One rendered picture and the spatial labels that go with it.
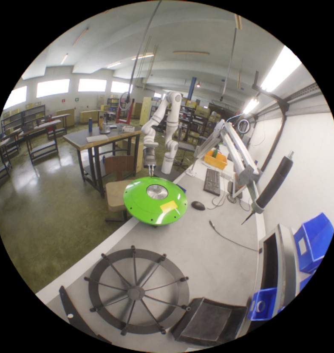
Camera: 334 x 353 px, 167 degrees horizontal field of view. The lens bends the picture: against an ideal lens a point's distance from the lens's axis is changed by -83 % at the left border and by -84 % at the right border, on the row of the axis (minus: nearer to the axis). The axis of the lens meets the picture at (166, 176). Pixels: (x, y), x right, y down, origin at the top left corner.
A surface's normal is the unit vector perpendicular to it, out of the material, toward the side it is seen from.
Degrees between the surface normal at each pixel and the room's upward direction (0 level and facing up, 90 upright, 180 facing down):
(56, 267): 0
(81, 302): 0
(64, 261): 0
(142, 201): 14
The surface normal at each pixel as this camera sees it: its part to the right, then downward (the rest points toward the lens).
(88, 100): 0.83, 0.44
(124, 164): 0.37, 0.59
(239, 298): 0.21, -0.81
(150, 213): 0.14, -0.54
